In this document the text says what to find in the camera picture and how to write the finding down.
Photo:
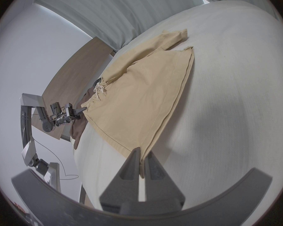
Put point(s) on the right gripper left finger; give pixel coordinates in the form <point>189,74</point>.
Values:
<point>125,180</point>

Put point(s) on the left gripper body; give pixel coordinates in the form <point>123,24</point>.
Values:
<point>62,120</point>

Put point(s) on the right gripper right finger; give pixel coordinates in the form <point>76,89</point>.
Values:
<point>160,182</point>

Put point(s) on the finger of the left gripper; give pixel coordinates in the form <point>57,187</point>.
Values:
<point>81,110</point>

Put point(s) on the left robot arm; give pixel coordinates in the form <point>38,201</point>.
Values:
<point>26,126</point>

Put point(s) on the bed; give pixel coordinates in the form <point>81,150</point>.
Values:
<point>226,79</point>

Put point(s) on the dark brown garment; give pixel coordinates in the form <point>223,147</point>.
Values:
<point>79,131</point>

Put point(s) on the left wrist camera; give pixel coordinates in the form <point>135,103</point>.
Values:
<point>68,109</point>

